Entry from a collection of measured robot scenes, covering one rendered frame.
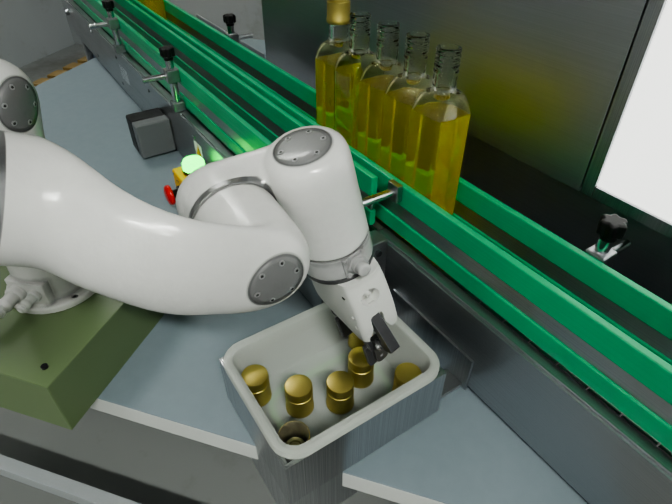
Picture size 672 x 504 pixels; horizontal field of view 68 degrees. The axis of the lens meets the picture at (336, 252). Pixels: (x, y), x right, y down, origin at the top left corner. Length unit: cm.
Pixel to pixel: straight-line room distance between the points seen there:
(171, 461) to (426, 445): 101
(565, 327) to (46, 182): 48
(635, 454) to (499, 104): 45
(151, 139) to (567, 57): 89
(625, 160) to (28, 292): 74
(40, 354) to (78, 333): 5
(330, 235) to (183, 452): 121
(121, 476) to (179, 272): 129
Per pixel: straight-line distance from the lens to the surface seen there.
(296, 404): 63
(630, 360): 55
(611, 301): 63
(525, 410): 66
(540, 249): 65
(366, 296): 50
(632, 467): 60
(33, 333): 75
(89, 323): 73
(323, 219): 42
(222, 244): 33
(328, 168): 40
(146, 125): 124
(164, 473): 156
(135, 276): 33
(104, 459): 163
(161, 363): 77
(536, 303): 58
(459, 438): 68
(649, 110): 64
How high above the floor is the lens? 132
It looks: 39 degrees down
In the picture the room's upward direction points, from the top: straight up
